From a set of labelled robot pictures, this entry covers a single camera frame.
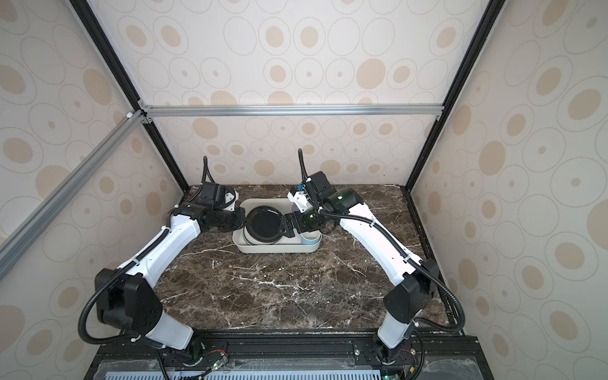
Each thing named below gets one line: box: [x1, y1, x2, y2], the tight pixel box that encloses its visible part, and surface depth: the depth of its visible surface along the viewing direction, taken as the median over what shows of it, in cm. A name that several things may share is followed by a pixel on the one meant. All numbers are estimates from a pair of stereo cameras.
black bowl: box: [243, 205, 284, 245], surface depth 87 cm
